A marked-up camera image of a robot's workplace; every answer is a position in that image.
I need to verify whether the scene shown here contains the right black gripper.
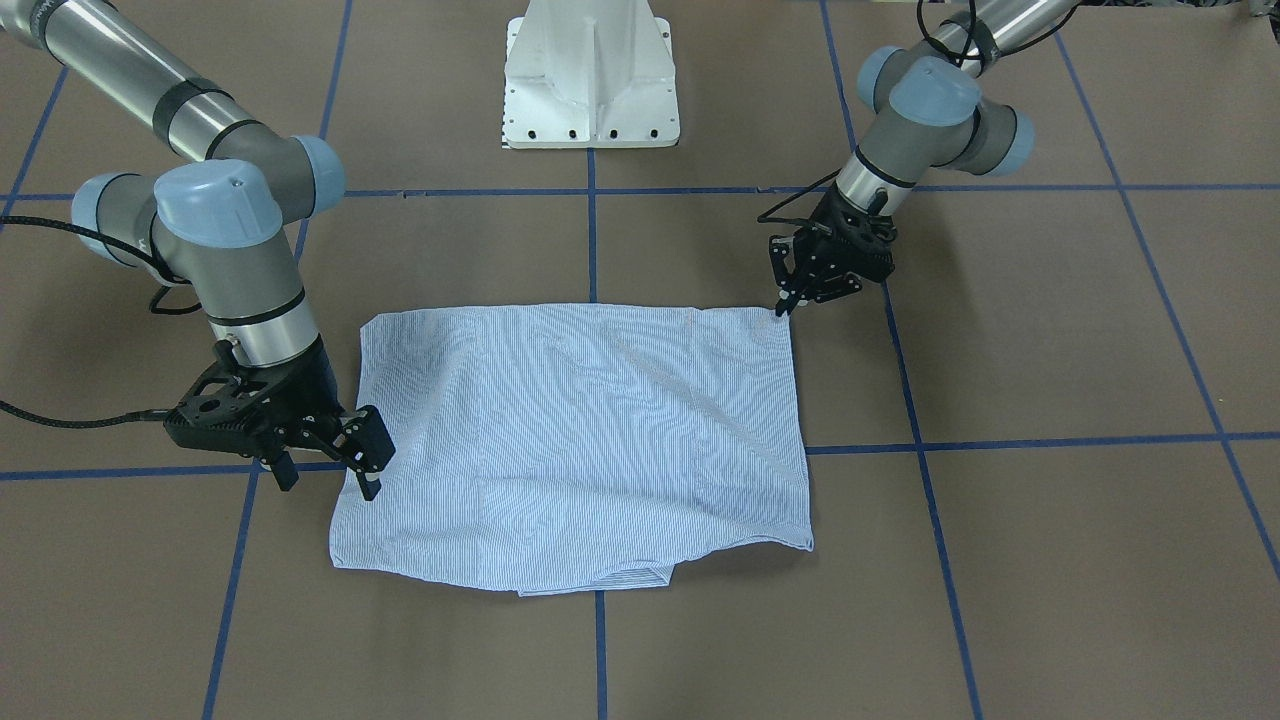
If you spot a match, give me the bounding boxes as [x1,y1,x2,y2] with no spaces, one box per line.
[215,338,396,502]

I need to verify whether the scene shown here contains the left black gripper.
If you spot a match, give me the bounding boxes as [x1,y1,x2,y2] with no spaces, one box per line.
[768,190,897,318]

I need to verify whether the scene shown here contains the blue striped dress shirt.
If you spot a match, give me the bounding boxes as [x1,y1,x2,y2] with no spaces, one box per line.
[328,304,814,596]

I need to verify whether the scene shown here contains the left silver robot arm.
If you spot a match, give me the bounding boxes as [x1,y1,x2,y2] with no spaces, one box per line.
[769,1,1076,316]

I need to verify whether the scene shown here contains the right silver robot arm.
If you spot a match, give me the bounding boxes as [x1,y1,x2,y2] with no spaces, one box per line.
[3,1,396,501]

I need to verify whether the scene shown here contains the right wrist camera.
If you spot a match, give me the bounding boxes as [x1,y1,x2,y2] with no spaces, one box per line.
[163,364,289,461]

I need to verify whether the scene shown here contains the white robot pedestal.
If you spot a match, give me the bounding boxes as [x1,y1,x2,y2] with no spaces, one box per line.
[500,1,681,150]

